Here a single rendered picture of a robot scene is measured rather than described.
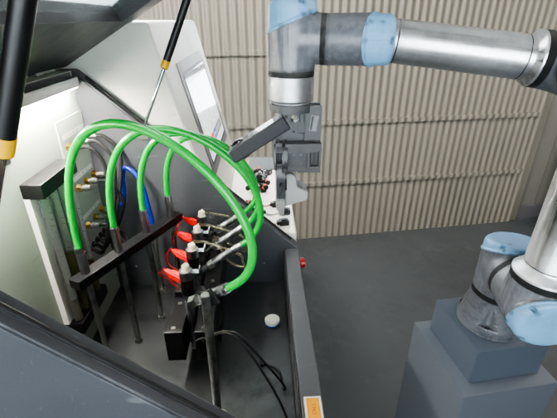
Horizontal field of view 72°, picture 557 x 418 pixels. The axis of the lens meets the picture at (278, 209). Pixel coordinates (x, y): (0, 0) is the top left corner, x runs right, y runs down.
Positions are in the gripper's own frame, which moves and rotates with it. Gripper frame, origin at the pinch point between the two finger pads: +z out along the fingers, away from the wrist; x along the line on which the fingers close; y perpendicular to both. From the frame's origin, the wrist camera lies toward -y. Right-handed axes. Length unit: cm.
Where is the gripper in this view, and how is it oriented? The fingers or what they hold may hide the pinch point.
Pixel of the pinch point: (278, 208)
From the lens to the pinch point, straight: 73.5
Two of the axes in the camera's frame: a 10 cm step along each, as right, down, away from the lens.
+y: 10.0, -0.2, 0.4
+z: 0.0, 9.0, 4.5
